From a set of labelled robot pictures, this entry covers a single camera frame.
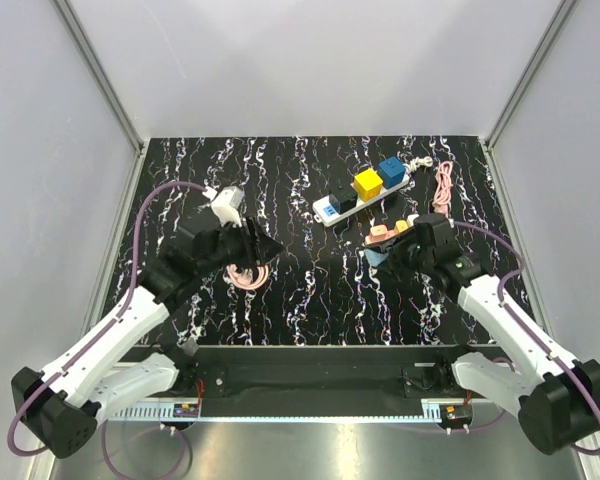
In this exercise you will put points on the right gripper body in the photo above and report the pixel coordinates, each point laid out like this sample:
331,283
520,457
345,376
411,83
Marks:
406,254

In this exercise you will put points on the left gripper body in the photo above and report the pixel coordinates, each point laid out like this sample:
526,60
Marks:
234,248

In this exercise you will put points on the small yellow plug adapter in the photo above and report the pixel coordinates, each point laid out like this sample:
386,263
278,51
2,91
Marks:
402,226

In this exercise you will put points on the pink plug adapter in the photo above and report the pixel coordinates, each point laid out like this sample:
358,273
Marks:
378,233

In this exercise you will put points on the light blue plug adapter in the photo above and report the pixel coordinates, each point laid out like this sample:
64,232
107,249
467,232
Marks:
375,258

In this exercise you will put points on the white multicolour power strip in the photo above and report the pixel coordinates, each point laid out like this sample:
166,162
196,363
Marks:
325,214

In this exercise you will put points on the yellow cube socket adapter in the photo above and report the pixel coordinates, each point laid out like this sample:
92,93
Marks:
368,184

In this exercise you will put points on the black cube socket adapter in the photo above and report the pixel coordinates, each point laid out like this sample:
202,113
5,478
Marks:
343,198

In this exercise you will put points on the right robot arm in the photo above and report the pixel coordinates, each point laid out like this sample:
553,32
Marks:
554,395

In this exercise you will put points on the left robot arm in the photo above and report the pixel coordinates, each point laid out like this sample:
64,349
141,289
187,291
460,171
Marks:
65,402

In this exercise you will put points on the pink power strip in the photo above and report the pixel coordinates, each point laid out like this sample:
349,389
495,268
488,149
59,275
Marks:
383,245

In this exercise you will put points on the blue cube socket adapter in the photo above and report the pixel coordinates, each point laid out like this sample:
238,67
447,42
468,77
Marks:
391,171

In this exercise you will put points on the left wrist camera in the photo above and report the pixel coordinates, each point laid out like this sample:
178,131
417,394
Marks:
225,204

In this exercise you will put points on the white power strip cable plug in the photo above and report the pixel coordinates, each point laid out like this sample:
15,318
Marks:
418,162

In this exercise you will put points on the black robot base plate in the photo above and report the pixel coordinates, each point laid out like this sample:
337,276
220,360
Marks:
293,384

